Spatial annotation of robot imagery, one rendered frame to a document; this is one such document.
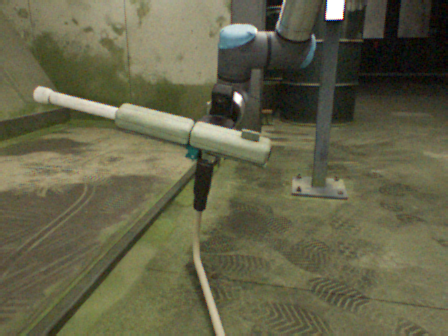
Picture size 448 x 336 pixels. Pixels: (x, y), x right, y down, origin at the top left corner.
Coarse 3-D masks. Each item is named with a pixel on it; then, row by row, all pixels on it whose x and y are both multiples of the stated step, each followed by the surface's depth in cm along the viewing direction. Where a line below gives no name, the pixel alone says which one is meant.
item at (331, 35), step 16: (336, 32) 120; (336, 48) 122; (336, 64) 123; (320, 80) 126; (320, 96) 127; (320, 112) 129; (320, 128) 130; (320, 144) 132; (320, 160) 134; (320, 176) 135
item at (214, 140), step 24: (48, 96) 72; (72, 96) 72; (120, 120) 69; (144, 120) 68; (168, 120) 68; (192, 120) 70; (192, 144) 68; (216, 144) 67; (240, 144) 66; (264, 144) 66
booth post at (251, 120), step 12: (240, 0) 200; (252, 0) 198; (264, 0) 204; (240, 12) 202; (252, 12) 200; (264, 12) 208; (252, 24) 202; (264, 24) 212; (252, 72) 209; (252, 84) 211; (252, 96) 213; (252, 108) 215; (252, 120) 217
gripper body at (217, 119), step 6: (234, 108) 85; (210, 114) 87; (216, 114) 81; (234, 114) 85; (204, 120) 78; (210, 120) 79; (216, 120) 79; (222, 120) 79; (228, 120) 80; (234, 120) 86; (222, 126) 77; (228, 126) 78; (234, 126) 80
